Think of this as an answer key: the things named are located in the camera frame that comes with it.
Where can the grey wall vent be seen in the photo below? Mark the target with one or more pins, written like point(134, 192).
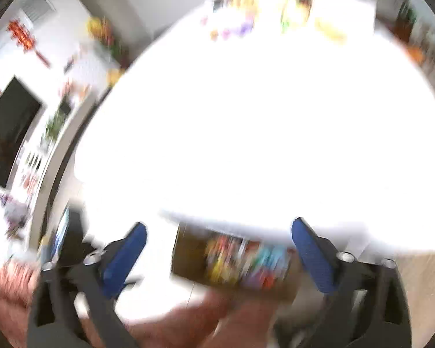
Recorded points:
point(37, 7)

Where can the row of blurred colourful items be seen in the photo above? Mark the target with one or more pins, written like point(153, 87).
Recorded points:
point(286, 11)

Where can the person's left forearm pink sleeve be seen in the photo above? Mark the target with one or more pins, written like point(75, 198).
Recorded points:
point(5, 297)

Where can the yellow orange flower bunch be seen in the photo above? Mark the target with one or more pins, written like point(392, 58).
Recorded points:
point(100, 31)

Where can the brown cardboard box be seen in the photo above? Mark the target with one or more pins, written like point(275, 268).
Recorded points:
point(188, 257)

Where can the red wall decoration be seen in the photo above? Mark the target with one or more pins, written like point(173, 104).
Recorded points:
point(25, 38)

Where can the black television screen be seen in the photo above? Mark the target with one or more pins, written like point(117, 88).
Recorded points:
point(9, 134)

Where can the pink fleece pants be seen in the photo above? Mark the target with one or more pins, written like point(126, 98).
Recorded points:
point(195, 321)

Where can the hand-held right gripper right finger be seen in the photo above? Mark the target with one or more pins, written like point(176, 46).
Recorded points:
point(315, 259)

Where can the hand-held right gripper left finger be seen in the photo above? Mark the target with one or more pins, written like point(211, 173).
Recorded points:
point(125, 261)

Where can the green potted plant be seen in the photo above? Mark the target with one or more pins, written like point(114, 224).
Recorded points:
point(55, 127)

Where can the pile of colourful small toys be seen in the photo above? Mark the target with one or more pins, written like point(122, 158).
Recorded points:
point(246, 263)

